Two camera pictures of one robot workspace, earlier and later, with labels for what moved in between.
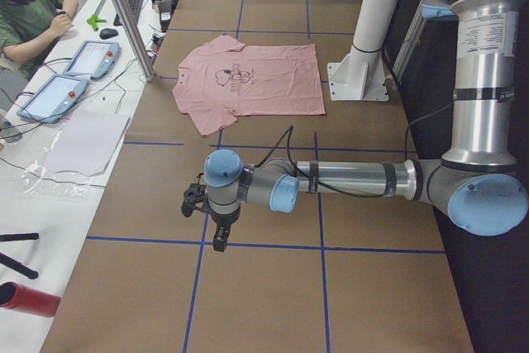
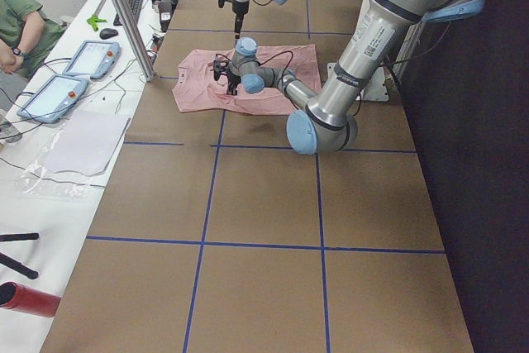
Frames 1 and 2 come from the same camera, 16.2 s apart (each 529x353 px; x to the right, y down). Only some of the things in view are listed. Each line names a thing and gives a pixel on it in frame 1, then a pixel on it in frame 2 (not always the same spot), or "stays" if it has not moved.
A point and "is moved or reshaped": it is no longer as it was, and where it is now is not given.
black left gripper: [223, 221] to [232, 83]
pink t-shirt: [226, 78] is moved or reshaped
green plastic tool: [93, 21] stays
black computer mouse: [107, 33] stays
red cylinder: [16, 296] stays
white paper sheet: [85, 142] stays
